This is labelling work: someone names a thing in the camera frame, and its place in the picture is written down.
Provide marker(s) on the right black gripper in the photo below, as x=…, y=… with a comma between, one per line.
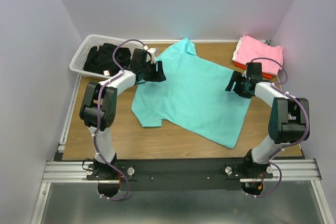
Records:
x=236, y=77

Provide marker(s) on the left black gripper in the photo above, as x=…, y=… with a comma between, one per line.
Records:
x=158, y=76

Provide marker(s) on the teal t shirt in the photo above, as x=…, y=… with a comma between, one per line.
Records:
x=193, y=96

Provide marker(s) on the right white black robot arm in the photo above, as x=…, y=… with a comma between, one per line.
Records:
x=288, y=124

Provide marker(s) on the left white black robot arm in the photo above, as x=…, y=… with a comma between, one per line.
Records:
x=98, y=108

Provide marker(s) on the folded orange t shirt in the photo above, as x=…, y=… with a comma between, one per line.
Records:
x=265, y=75

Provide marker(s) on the folded pink t shirt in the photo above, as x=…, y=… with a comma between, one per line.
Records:
x=249, y=48

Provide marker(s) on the black t shirt in basket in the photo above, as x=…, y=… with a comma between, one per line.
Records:
x=99, y=59

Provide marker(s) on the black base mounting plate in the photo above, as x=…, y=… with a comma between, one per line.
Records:
x=179, y=175

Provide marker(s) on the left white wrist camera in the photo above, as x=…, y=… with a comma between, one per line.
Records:
x=152, y=51

